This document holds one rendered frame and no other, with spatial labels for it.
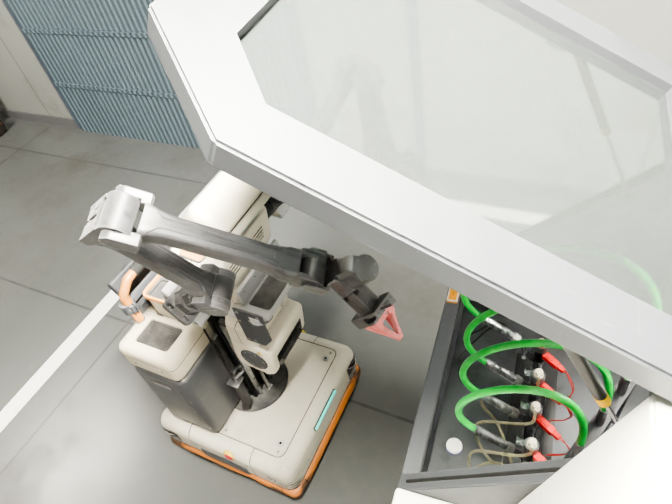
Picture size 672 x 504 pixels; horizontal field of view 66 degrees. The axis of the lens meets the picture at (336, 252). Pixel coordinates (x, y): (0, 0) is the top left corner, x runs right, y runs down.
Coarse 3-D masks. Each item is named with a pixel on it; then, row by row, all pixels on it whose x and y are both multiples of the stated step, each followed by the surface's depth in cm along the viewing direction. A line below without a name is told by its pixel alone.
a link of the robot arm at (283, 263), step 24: (144, 192) 96; (144, 216) 94; (168, 216) 96; (120, 240) 91; (144, 240) 95; (168, 240) 96; (192, 240) 96; (216, 240) 98; (240, 240) 100; (240, 264) 102; (264, 264) 101; (288, 264) 102; (312, 264) 105
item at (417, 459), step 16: (448, 288) 153; (448, 304) 149; (448, 320) 145; (448, 336) 141; (432, 352) 139; (448, 352) 138; (432, 368) 135; (448, 368) 144; (432, 384) 132; (432, 400) 129; (416, 416) 127; (432, 416) 127; (416, 432) 124; (432, 432) 130; (416, 448) 122; (416, 464) 119
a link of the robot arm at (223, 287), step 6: (216, 276) 125; (222, 276) 126; (216, 282) 125; (222, 282) 125; (228, 282) 126; (234, 282) 129; (216, 288) 124; (222, 288) 125; (228, 288) 126; (216, 294) 124; (222, 294) 124; (228, 294) 126
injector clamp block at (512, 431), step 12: (516, 360) 130; (528, 360) 129; (516, 372) 127; (552, 372) 126; (552, 384) 124; (516, 396) 123; (540, 396) 122; (516, 420) 119; (516, 432) 117; (540, 432) 116; (540, 444) 115; (504, 456) 114
